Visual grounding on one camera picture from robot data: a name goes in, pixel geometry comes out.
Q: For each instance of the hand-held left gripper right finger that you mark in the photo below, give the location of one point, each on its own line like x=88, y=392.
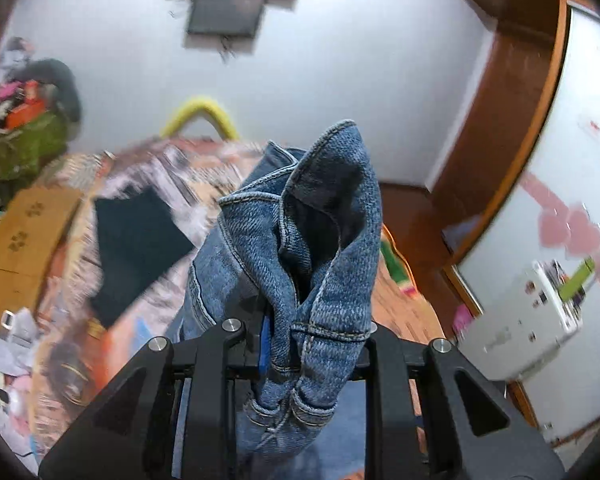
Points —
x=380, y=360

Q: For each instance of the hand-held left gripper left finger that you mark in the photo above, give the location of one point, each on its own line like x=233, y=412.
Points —
x=264, y=352

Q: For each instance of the blue denim pants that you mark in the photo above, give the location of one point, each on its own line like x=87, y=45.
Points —
x=320, y=220

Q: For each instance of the pink cloth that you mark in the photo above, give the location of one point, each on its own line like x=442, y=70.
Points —
x=462, y=319

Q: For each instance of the white box with stickers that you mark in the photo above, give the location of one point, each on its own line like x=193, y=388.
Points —
x=520, y=320

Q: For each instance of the black cloth garment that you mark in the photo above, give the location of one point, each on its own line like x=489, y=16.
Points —
x=135, y=250

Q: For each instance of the printed blanket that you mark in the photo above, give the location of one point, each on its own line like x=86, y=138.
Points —
x=145, y=160

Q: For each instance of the yellow foam tube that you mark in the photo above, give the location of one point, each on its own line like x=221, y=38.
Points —
x=200, y=107

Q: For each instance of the white crumpled cloth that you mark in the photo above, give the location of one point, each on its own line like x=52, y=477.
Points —
x=10, y=355

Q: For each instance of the wooden lap desk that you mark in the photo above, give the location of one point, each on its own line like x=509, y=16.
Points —
x=25, y=230

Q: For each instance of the white wardrobe door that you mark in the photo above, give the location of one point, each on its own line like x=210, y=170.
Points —
x=555, y=135

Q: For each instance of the green storage box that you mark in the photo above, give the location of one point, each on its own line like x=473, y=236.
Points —
x=25, y=150

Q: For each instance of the grey long pillow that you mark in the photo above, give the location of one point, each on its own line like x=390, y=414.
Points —
x=62, y=85

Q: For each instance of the orange box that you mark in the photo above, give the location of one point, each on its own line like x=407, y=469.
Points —
x=25, y=115

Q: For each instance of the pile of clothes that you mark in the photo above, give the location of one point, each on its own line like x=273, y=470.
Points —
x=10, y=60

